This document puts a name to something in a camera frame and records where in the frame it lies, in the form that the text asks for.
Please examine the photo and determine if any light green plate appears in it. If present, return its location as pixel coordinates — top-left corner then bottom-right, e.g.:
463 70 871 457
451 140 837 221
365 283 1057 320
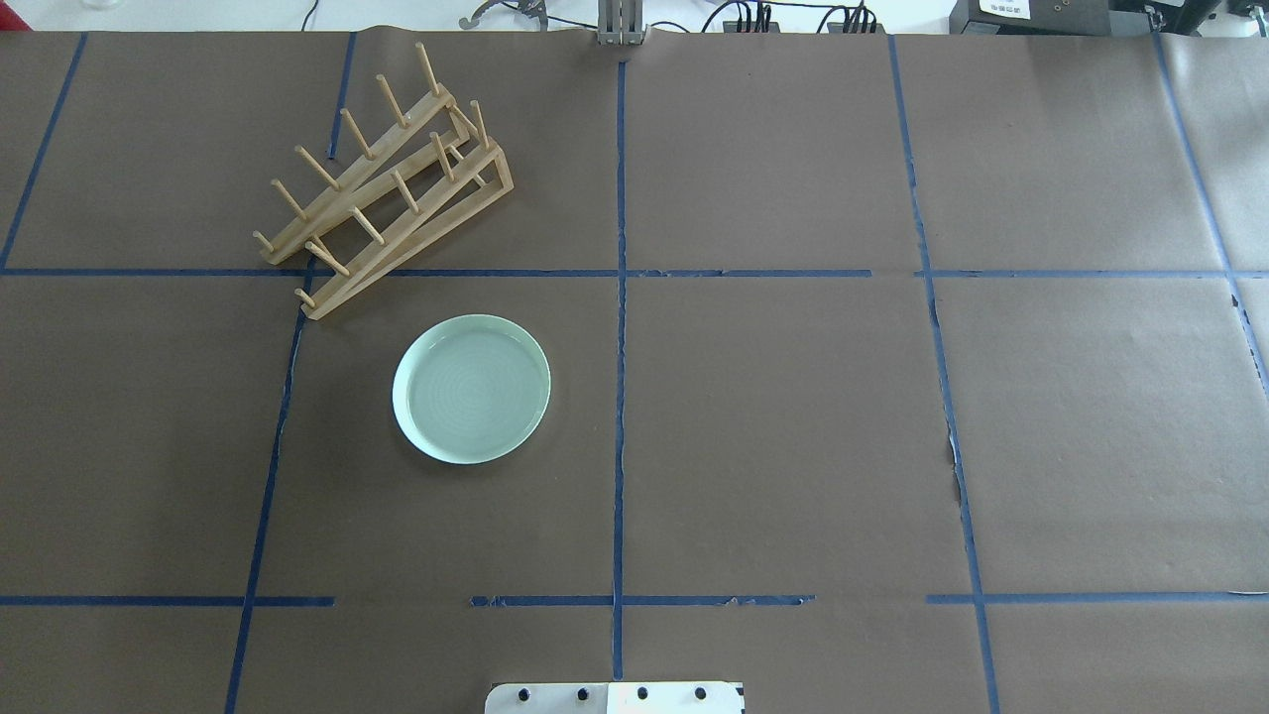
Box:
391 313 552 465

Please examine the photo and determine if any wooden plate rack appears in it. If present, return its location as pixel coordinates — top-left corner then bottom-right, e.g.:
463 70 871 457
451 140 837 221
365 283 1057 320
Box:
253 42 514 320

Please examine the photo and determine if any black computer box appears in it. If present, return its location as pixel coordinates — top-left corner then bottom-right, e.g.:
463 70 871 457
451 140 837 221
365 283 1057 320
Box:
948 0 1110 37

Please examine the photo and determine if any aluminium frame post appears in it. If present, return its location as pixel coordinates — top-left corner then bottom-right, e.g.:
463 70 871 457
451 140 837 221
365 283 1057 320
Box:
596 0 646 46

